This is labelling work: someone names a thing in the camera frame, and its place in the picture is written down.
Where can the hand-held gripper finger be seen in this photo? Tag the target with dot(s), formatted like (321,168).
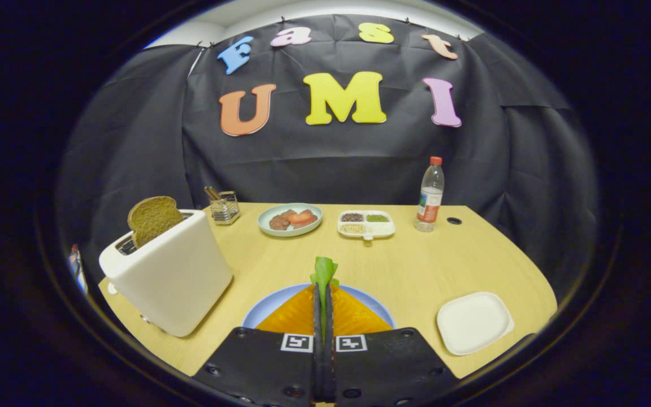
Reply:
(330,350)
(317,350)

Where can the green lettuce leaf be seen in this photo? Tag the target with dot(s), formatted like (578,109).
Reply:
(323,271)

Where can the brown bread slice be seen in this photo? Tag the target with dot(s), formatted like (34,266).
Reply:
(153,217)

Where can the blue round plate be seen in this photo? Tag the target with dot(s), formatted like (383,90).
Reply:
(269,308)

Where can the brown meat patty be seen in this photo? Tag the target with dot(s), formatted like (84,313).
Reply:
(279,222)
(309,222)

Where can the pale green round plate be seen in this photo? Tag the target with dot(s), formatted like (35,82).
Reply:
(269,229)

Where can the white sectioned seasoning dish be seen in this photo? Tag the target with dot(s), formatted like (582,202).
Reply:
(382,228)

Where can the red tomato slice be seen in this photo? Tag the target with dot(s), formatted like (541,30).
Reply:
(301,217)

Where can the white square plate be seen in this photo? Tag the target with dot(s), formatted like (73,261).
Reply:
(472,323)

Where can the white toaster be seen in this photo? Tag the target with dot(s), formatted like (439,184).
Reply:
(173,282)

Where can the clear bottle red label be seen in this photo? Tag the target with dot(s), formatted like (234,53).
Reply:
(430,198)

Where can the black backdrop cloth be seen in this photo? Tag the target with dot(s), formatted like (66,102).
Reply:
(359,158)

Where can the red white blue object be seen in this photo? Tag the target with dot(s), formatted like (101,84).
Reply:
(78,267)

